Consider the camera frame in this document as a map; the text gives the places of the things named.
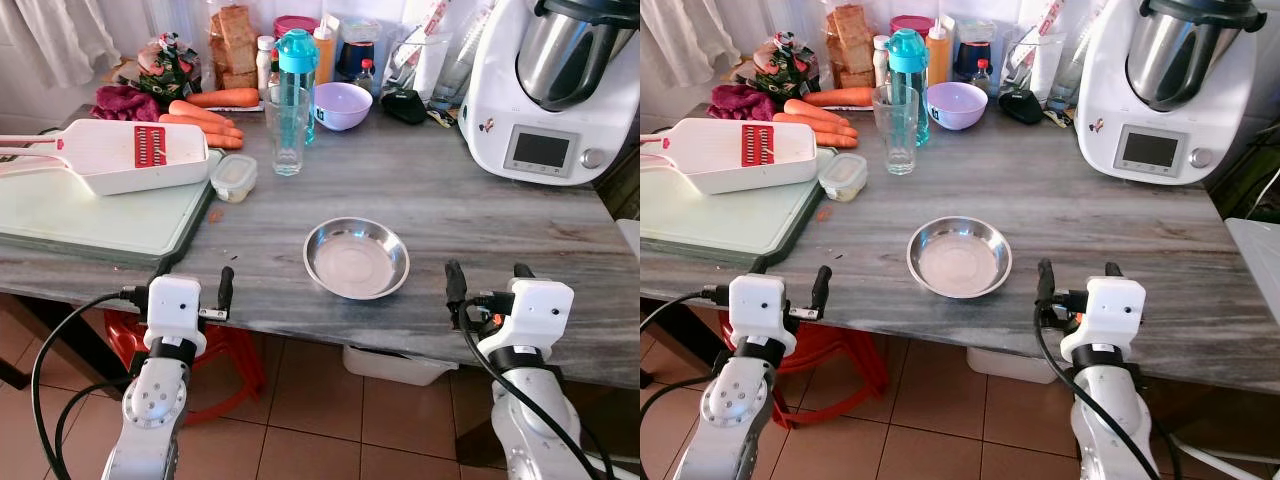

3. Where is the red plastic stool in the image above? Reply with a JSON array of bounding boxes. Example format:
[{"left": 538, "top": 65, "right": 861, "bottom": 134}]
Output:
[
  {"left": 774, "top": 318, "right": 892, "bottom": 430},
  {"left": 102, "top": 308, "right": 269, "bottom": 427}
]

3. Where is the shallow steel bowl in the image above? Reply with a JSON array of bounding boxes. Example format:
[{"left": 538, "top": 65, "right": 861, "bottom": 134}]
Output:
[
  {"left": 303, "top": 216, "right": 412, "bottom": 301},
  {"left": 906, "top": 215, "right": 1014, "bottom": 300}
]

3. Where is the white box under table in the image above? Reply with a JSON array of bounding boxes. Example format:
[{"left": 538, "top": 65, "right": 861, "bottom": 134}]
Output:
[
  {"left": 341, "top": 344, "right": 460, "bottom": 388},
  {"left": 964, "top": 345, "right": 1043, "bottom": 385}
]

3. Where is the white side cabinet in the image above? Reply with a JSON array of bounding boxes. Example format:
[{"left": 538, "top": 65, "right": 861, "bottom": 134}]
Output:
[
  {"left": 614, "top": 217, "right": 641, "bottom": 263},
  {"left": 1224, "top": 216, "right": 1280, "bottom": 323}
]

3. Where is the small clear lidded container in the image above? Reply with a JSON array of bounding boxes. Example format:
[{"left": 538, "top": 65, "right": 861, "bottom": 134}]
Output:
[
  {"left": 208, "top": 153, "right": 259, "bottom": 205},
  {"left": 817, "top": 152, "right": 869, "bottom": 204}
]

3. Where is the pale green cutting board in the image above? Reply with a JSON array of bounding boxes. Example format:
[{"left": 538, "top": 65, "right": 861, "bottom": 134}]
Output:
[
  {"left": 0, "top": 148, "right": 224, "bottom": 270},
  {"left": 640, "top": 148, "right": 837, "bottom": 267}
]

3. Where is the white kitchen cooking machine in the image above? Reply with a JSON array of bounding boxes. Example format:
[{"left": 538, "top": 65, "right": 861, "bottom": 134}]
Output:
[
  {"left": 1074, "top": 0, "right": 1270, "bottom": 187},
  {"left": 457, "top": 0, "right": 641, "bottom": 188}
]

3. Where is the clear drinking glass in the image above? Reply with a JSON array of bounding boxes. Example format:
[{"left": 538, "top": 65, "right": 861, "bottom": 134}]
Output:
[
  {"left": 872, "top": 83, "right": 920, "bottom": 177},
  {"left": 263, "top": 84, "right": 312, "bottom": 178}
]

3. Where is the white mandoline slicer red blade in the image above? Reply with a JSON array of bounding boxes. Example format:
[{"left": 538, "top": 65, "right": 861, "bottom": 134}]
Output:
[
  {"left": 0, "top": 118, "right": 212, "bottom": 198},
  {"left": 640, "top": 117, "right": 822, "bottom": 196}
]

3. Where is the black pouch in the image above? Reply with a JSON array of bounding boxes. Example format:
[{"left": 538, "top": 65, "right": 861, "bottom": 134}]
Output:
[
  {"left": 996, "top": 87, "right": 1045, "bottom": 126},
  {"left": 380, "top": 88, "right": 430, "bottom": 127}
]

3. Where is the lilac plastic bowl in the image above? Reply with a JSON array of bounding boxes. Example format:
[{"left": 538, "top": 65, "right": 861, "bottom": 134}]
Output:
[
  {"left": 924, "top": 81, "right": 990, "bottom": 132},
  {"left": 312, "top": 81, "right": 375, "bottom": 133}
]

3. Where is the dark purple vegetable heap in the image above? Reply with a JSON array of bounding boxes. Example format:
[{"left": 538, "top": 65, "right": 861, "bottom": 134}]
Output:
[
  {"left": 93, "top": 84, "right": 162, "bottom": 124},
  {"left": 709, "top": 83, "right": 777, "bottom": 123}
]

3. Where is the clear measuring jug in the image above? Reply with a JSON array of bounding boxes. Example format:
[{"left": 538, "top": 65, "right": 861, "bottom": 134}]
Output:
[
  {"left": 384, "top": 28, "right": 453, "bottom": 103},
  {"left": 999, "top": 28, "right": 1068, "bottom": 102}
]

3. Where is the dark printed snack bag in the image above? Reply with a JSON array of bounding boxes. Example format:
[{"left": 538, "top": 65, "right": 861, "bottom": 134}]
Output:
[
  {"left": 136, "top": 32, "right": 204, "bottom": 102},
  {"left": 751, "top": 32, "right": 822, "bottom": 100}
]

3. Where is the sliced bread pack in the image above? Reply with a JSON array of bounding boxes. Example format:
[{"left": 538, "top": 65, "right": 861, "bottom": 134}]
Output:
[
  {"left": 824, "top": 4, "right": 875, "bottom": 90},
  {"left": 207, "top": 4, "right": 260, "bottom": 92}
]

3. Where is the teal water bottle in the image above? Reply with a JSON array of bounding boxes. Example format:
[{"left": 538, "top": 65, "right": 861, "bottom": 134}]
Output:
[
  {"left": 885, "top": 27, "right": 932, "bottom": 147},
  {"left": 275, "top": 28, "right": 322, "bottom": 147}
]

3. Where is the dark blue jar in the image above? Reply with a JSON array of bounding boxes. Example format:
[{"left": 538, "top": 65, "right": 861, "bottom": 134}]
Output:
[
  {"left": 334, "top": 19, "right": 382, "bottom": 83},
  {"left": 949, "top": 19, "right": 997, "bottom": 82}
]

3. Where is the orange sauce bottle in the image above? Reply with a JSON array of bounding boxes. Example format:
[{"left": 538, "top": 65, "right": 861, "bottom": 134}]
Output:
[
  {"left": 312, "top": 24, "right": 338, "bottom": 87},
  {"left": 924, "top": 24, "right": 952, "bottom": 87}
]

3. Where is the red lidded jar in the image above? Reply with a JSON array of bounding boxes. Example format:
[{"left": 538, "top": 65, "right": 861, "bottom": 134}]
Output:
[
  {"left": 272, "top": 14, "right": 320, "bottom": 42},
  {"left": 889, "top": 14, "right": 937, "bottom": 40}
]

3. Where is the white curtain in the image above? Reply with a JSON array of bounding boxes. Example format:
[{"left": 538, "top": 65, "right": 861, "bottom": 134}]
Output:
[
  {"left": 0, "top": 0, "right": 153, "bottom": 90},
  {"left": 640, "top": 0, "right": 768, "bottom": 90}
]

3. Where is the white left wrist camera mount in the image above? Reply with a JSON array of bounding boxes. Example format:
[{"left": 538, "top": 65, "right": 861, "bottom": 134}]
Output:
[
  {"left": 727, "top": 273, "right": 799, "bottom": 356},
  {"left": 144, "top": 274, "right": 208, "bottom": 357}
]

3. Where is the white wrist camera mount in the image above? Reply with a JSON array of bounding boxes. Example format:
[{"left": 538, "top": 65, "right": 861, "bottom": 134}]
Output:
[
  {"left": 727, "top": 273, "right": 799, "bottom": 356},
  {"left": 477, "top": 277, "right": 577, "bottom": 373},
  {"left": 144, "top": 274, "right": 208, "bottom": 357},
  {"left": 1059, "top": 276, "right": 1149, "bottom": 366}
]

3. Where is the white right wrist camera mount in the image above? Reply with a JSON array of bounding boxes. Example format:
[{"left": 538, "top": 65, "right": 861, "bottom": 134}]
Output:
[
  {"left": 477, "top": 277, "right": 577, "bottom": 373},
  {"left": 1059, "top": 276, "right": 1149, "bottom": 366}
]

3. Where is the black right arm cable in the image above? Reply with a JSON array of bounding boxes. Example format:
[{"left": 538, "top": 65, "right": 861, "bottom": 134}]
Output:
[
  {"left": 1033, "top": 290, "right": 1183, "bottom": 480},
  {"left": 456, "top": 290, "right": 617, "bottom": 480}
]

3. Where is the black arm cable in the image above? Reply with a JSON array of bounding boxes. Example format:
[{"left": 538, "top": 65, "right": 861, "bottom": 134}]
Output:
[
  {"left": 456, "top": 290, "right": 617, "bottom": 480},
  {"left": 30, "top": 285, "right": 151, "bottom": 480},
  {"left": 1033, "top": 290, "right": 1183, "bottom": 480},
  {"left": 640, "top": 284, "right": 731, "bottom": 416}
]

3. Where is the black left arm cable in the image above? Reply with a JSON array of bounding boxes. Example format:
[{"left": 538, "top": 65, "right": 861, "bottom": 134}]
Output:
[
  {"left": 640, "top": 284, "right": 731, "bottom": 416},
  {"left": 30, "top": 285, "right": 151, "bottom": 480}
]

